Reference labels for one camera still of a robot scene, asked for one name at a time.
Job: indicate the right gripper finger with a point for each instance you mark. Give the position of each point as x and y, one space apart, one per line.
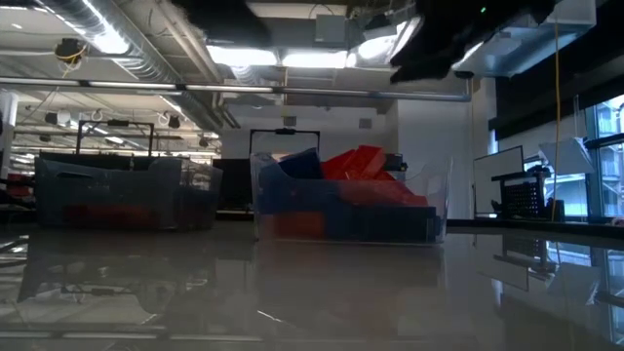
421 68

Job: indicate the long red toy brick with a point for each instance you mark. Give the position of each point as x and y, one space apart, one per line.
368 161
336 168

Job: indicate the long orange toy brick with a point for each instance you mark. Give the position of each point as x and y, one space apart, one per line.
385 194

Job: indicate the long red-orange toy brick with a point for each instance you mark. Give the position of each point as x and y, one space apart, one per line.
112 215
300 225

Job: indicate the smoky grey plastic bin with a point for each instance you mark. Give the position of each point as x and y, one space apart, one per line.
107 190

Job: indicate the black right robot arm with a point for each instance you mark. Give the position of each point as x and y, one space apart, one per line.
517 12

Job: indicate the ceiling light panel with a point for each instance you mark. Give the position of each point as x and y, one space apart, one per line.
244 56
314 59

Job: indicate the long horizontal ceiling pipe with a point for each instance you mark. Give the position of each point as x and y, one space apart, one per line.
292 89

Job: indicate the black box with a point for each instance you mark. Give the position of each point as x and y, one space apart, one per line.
396 162

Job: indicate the grey ceiling box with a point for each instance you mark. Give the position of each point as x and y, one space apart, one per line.
331 28

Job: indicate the clear plastic bin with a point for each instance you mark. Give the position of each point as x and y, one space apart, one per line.
434 185

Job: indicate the whiteboard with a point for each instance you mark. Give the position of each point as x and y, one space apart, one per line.
497 178

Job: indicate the black perforated crate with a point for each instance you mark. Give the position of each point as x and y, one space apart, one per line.
521 197

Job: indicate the black monitor panel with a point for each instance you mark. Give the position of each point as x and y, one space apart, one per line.
236 185

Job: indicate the white column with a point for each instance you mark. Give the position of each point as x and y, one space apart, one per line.
9 122

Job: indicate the large white air duct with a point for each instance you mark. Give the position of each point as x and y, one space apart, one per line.
536 39

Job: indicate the silver spiral ceiling duct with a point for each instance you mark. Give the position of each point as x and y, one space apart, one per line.
122 44

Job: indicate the black station frame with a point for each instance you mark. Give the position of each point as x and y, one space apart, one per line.
285 131
114 123

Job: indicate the black aluminium table frame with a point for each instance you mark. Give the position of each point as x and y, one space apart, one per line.
585 228

